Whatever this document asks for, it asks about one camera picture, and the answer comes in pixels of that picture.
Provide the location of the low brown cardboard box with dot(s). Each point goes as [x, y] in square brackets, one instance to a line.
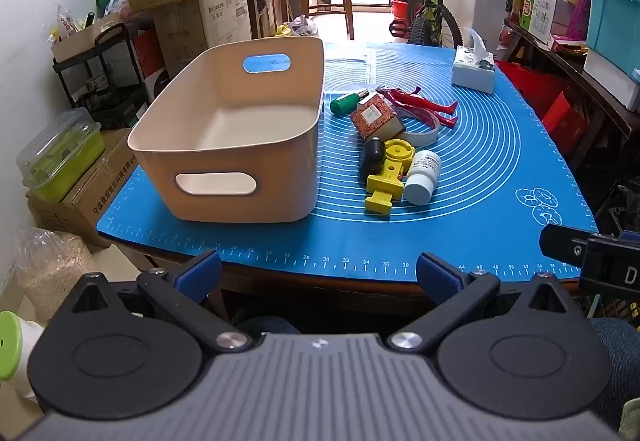
[95, 206]

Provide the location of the red bucket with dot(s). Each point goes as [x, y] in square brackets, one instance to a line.
[400, 8]

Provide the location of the white bottle with green cap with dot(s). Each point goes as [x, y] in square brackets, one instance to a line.
[12, 346]

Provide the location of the beige plastic storage bin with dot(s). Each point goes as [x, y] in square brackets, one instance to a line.
[280, 191]

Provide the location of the red gift bag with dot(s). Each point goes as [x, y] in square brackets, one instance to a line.
[530, 88]
[565, 126]

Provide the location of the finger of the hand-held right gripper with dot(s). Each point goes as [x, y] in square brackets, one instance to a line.
[565, 243]

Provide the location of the patterned small box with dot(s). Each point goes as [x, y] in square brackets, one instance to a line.
[375, 116]

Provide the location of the green container with clear lid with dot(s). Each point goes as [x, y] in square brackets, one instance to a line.
[65, 161]

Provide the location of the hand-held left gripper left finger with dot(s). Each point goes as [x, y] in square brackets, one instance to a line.
[200, 271]

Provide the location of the teal storage crate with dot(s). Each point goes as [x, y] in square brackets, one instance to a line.
[615, 21]

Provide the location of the black utility cart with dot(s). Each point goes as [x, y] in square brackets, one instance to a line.
[115, 91]

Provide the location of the brown printed cardboard box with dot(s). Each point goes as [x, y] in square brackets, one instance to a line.
[200, 31]

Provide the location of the green and white carton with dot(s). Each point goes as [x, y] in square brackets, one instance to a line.
[542, 13]

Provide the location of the white tape roll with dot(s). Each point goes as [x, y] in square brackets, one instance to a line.
[425, 137]

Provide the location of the open cardboard box with clutter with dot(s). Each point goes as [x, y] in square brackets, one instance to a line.
[85, 41]

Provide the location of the blue silicone baking mat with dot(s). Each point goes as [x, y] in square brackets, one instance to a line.
[500, 161]

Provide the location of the dark wooden shelf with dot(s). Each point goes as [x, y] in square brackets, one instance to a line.
[600, 96]

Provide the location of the yellow plastic toy tool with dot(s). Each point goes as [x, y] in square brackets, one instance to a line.
[382, 186]

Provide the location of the grey plastic bag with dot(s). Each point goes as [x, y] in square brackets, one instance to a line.
[305, 26]

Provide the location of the white pill bottle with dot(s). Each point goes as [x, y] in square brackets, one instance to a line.
[422, 176]

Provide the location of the green small bottle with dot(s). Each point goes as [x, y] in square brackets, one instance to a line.
[342, 105]

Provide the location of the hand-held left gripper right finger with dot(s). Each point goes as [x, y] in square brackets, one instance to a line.
[437, 271]

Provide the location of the red hero action figure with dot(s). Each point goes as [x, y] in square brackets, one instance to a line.
[425, 103]

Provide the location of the yellow plastic bag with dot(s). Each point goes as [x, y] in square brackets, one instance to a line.
[282, 30]

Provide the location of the person's leg in jeans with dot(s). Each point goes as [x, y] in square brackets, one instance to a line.
[617, 361]

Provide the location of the white tissue box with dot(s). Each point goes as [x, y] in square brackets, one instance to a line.
[472, 76]

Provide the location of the clear bag of grains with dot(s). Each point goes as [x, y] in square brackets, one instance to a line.
[50, 271]

